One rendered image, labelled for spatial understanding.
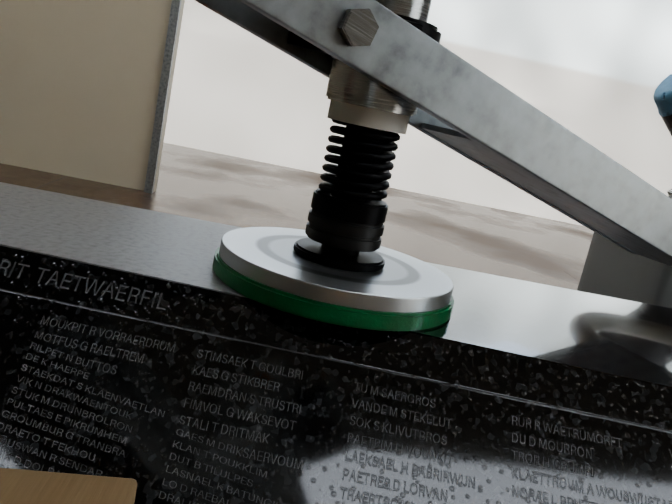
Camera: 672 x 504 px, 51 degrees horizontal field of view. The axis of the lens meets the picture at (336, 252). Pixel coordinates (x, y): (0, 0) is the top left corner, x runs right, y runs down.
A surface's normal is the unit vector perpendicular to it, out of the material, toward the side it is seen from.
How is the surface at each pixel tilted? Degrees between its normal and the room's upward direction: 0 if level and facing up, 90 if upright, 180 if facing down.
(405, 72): 90
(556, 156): 90
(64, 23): 90
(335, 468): 45
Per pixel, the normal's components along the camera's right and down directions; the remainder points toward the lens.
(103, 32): 0.05, 0.22
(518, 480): 0.11, -0.53
